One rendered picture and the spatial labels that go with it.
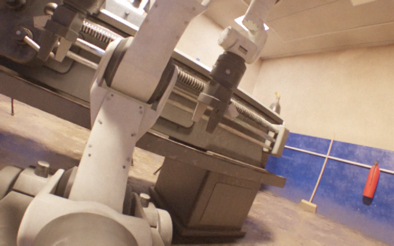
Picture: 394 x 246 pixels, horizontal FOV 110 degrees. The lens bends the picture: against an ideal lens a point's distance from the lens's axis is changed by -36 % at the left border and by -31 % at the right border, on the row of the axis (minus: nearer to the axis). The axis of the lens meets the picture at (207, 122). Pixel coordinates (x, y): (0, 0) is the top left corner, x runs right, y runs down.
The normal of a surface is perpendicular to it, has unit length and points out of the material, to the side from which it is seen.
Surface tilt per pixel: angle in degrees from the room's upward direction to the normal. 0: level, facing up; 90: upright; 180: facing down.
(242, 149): 90
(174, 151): 90
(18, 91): 90
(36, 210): 58
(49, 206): 53
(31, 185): 45
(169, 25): 100
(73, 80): 90
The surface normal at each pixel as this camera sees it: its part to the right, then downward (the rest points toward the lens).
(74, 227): 0.04, -1.00
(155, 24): 0.39, 0.25
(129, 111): 0.58, -0.40
